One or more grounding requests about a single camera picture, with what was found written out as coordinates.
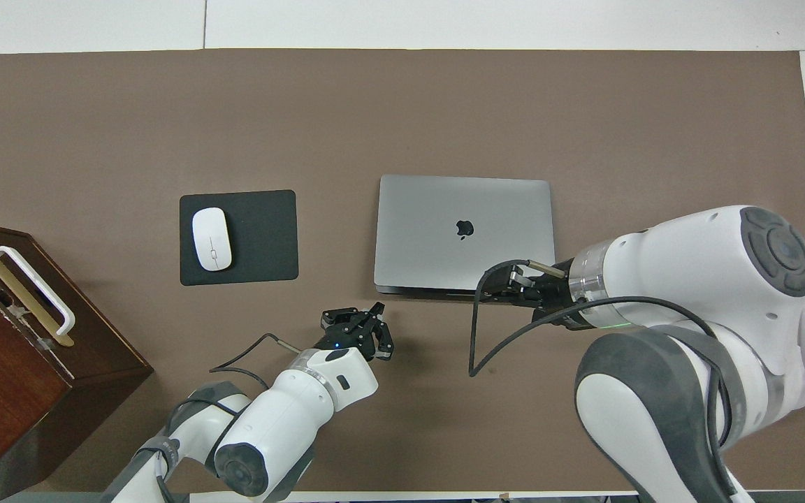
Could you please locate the white box handle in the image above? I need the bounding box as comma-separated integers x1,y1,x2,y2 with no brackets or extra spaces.
0,246,76,337

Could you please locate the silver laptop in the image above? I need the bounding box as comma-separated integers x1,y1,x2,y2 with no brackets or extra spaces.
373,175,557,300

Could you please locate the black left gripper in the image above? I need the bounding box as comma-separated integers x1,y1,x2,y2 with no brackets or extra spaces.
315,302,395,361

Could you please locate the dark brown wooden box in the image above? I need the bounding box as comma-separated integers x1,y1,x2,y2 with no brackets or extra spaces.
0,218,154,500

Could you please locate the brass handle plate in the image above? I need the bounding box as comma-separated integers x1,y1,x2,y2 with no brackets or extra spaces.
0,247,75,348

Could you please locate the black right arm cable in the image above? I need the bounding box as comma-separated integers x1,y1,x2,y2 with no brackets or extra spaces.
469,260,733,448

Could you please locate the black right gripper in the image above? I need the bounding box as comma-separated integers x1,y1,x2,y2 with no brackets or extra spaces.
481,260,585,329

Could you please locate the black mouse pad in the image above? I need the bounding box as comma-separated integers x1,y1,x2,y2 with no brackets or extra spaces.
179,189,300,286

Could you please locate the brown table mat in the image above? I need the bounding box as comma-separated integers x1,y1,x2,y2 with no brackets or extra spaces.
0,49,805,493

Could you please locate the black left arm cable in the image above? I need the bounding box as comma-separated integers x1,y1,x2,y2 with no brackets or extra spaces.
209,333,303,392

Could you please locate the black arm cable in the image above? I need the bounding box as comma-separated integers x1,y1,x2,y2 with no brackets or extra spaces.
209,333,303,392
469,260,733,448

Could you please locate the white computer mouse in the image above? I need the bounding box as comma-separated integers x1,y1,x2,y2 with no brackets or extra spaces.
191,207,233,272

